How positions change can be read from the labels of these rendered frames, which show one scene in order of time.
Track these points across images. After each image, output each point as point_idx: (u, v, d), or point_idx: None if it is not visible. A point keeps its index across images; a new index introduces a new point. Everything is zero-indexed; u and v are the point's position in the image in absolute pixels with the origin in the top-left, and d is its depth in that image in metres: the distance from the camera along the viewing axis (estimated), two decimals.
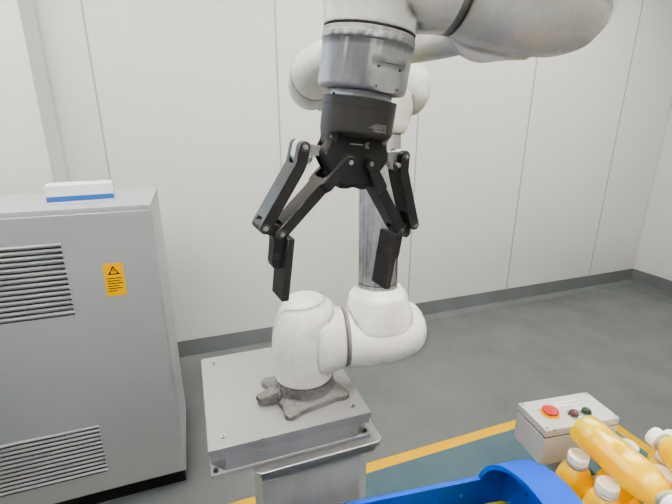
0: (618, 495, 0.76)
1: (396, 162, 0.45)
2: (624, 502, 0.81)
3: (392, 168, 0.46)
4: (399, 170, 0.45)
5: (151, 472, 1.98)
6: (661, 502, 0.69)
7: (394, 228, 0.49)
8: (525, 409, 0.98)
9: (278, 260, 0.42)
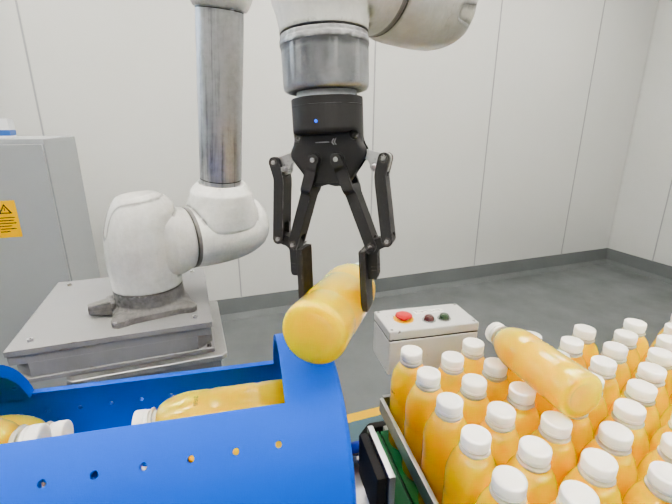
0: (437, 384, 0.67)
1: (288, 165, 0.46)
2: None
3: (292, 171, 0.46)
4: (290, 173, 0.47)
5: None
6: None
7: (302, 241, 0.48)
8: (378, 316, 0.88)
9: (374, 268, 0.46)
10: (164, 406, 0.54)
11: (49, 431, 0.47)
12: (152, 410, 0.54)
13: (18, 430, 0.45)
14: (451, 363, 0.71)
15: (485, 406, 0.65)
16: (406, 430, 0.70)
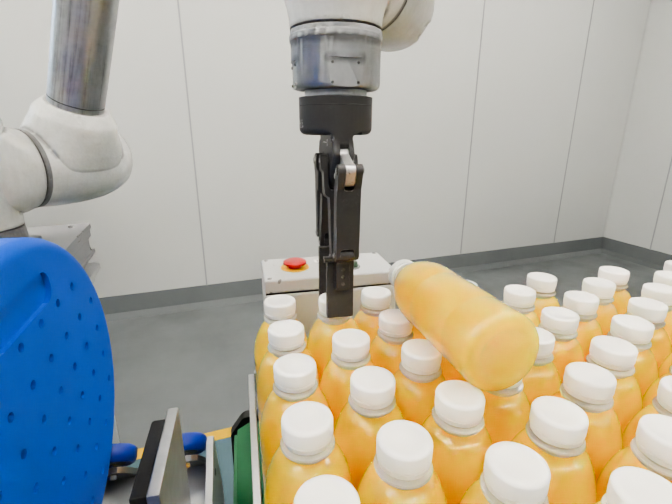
0: (296, 345, 0.43)
1: (340, 173, 0.39)
2: None
3: (340, 177, 0.39)
4: (336, 182, 0.39)
5: None
6: None
7: None
8: (262, 264, 0.64)
9: (323, 263, 0.50)
10: None
11: None
12: None
13: None
14: None
15: None
16: (258, 417, 0.46)
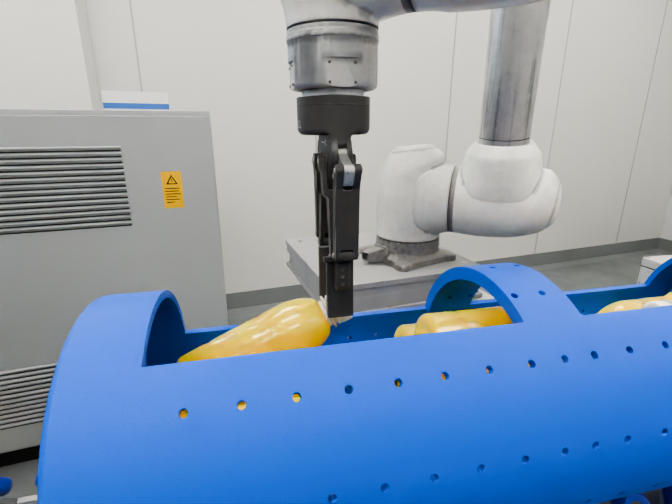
0: None
1: (338, 173, 0.39)
2: (298, 338, 0.45)
3: (339, 177, 0.39)
4: (334, 182, 0.39)
5: None
6: (653, 304, 0.54)
7: None
8: (653, 260, 0.92)
9: (323, 264, 0.50)
10: (619, 310, 0.58)
11: None
12: None
13: None
14: None
15: None
16: None
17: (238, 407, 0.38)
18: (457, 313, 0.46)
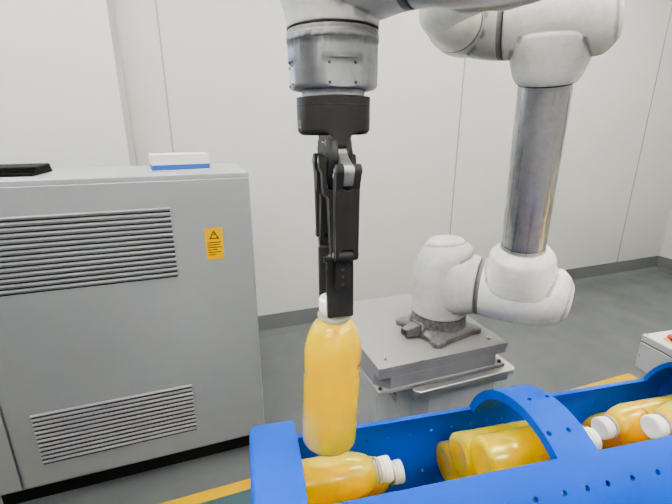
0: None
1: (338, 173, 0.39)
2: (356, 489, 0.61)
3: (339, 177, 0.39)
4: (334, 182, 0.39)
5: (234, 432, 2.08)
6: (649, 415, 0.70)
7: None
8: (651, 338, 1.08)
9: (323, 264, 0.50)
10: (623, 414, 0.74)
11: None
12: (611, 417, 0.74)
13: None
14: (391, 470, 0.64)
15: None
16: (304, 380, 0.50)
17: None
18: (504, 436, 0.62)
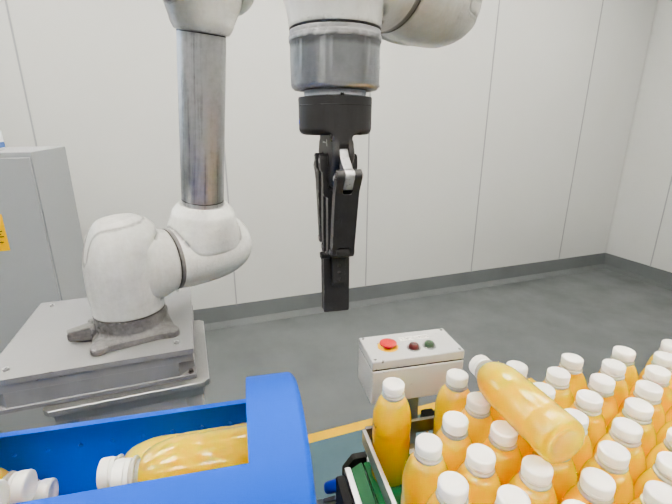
0: None
1: None
2: None
3: None
4: None
5: None
6: (133, 458, 0.48)
7: None
8: (362, 343, 0.86)
9: (343, 276, 0.46)
10: (131, 454, 0.52)
11: (7, 487, 0.46)
12: (119, 458, 0.52)
13: None
14: None
15: (467, 446, 0.63)
16: None
17: None
18: None
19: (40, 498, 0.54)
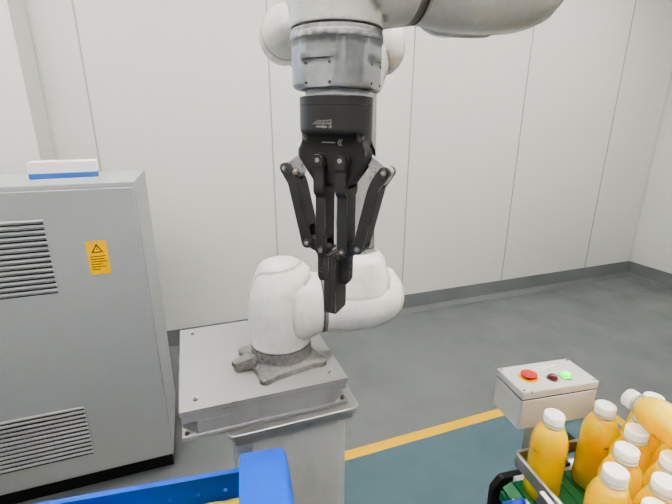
0: None
1: (374, 173, 0.41)
2: None
3: (369, 177, 0.42)
4: (370, 182, 0.41)
5: (137, 455, 1.97)
6: None
7: (340, 250, 0.46)
8: (504, 374, 0.96)
9: (322, 273, 0.47)
10: None
11: None
12: None
13: None
14: None
15: (639, 472, 0.73)
16: None
17: None
18: None
19: None
